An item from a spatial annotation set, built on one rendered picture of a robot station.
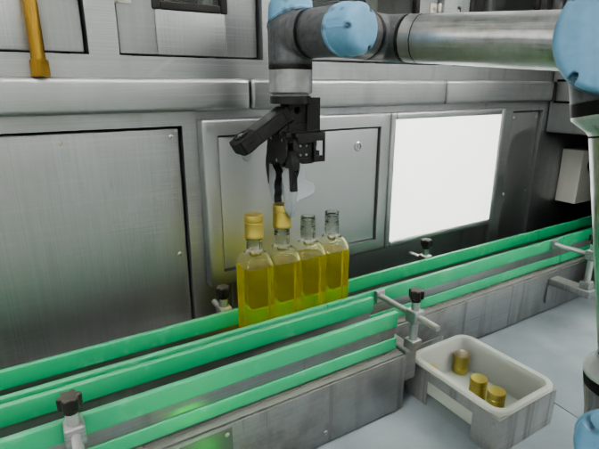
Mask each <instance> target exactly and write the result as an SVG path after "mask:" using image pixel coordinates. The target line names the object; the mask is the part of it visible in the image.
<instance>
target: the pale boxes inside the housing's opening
mask: <svg viewBox="0 0 599 449"><path fill-rule="evenodd" d="M588 161H589V150H588V149H587V147H586V146H579V147H571V148H564V149H563V151H562V161H561V166H560V172H559V177H558V183H557V188H556V194H555V200H558V201H563V202H568V203H571V204H577V203H580V202H585V201H589V200H591V189H590V174H589V173H588V170H587V163H588Z"/></svg>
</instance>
